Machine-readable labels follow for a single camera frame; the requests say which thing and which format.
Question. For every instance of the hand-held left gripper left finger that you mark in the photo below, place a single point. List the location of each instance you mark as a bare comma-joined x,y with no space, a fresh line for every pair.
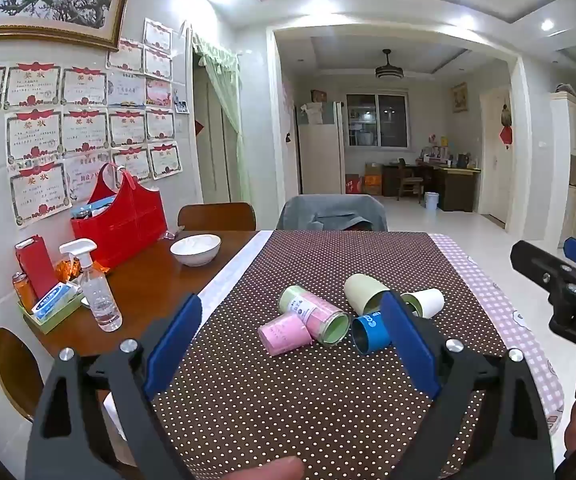
173,345

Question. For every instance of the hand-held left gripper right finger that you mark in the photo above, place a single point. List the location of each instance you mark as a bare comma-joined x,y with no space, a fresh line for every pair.
410,345

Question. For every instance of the blue cup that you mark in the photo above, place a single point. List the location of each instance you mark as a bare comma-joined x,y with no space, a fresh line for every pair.
372,332

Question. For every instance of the white cup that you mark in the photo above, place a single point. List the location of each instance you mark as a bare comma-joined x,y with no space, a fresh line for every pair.
430,301

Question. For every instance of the pale green cup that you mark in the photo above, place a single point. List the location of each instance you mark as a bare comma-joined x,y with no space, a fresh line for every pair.
360,290

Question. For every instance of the green cup with pink label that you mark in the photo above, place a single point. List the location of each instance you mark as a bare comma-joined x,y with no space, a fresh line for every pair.
308,307

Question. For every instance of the person's left hand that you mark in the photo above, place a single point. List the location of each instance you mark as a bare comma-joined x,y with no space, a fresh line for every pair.
268,470

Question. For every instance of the pink checked tablecloth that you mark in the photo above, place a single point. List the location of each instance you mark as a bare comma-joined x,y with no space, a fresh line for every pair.
497,300

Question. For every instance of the clear spray bottle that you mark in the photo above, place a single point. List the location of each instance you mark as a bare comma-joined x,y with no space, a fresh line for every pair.
99,295

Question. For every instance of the white bowl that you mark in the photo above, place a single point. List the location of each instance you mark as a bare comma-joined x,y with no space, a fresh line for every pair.
195,250

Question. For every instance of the white door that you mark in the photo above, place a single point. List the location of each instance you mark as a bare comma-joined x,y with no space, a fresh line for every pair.
492,175

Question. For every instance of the brown polka dot tablecloth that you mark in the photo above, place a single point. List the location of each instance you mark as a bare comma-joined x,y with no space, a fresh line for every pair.
318,400

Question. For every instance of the dark wooden desk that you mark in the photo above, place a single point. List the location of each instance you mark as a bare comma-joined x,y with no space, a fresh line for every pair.
457,187

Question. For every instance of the green tray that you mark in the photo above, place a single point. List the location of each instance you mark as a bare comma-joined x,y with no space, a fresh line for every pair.
58,319

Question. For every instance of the pale waste bin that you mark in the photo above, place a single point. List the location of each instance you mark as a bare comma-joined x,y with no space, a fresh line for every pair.
431,201

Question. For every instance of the blue white tissue packet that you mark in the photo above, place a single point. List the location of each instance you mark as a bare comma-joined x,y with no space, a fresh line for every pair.
55,300

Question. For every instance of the orange snack packet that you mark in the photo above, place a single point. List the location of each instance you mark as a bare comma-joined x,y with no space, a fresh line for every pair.
67,271

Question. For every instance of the red diamond door decoration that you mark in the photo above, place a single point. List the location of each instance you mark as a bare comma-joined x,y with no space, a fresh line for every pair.
505,136

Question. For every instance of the hanging gourd ornament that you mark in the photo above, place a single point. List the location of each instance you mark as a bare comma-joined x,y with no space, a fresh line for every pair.
505,115

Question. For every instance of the wooden desk chair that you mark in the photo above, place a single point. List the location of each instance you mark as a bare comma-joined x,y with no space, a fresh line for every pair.
410,180

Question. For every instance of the red box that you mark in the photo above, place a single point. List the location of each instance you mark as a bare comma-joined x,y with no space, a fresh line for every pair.
35,267

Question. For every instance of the orange bottle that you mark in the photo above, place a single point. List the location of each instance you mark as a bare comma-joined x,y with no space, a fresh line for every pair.
23,292

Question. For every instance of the grey jacket on chair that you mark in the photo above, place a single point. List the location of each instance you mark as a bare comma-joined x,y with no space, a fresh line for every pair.
318,210

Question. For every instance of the cardboard box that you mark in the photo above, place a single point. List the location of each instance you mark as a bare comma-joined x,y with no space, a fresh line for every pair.
373,180

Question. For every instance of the red carton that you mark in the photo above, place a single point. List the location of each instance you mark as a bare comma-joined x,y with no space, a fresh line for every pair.
353,184

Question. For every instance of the white refrigerator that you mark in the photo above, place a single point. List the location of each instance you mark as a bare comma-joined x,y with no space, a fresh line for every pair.
318,155

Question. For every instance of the window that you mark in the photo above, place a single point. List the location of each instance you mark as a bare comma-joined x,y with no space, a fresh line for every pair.
377,120

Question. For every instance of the ceiling fan lamp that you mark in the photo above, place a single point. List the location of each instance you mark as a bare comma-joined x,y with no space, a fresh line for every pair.
388,71

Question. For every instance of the green curtain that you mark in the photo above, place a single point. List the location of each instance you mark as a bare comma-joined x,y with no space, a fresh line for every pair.
228,105

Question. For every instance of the framed wall picture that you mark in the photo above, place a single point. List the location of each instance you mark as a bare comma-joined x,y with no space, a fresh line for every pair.
459,97

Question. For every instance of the group of wall certificates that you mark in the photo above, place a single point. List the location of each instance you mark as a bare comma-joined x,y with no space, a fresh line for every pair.
83,125

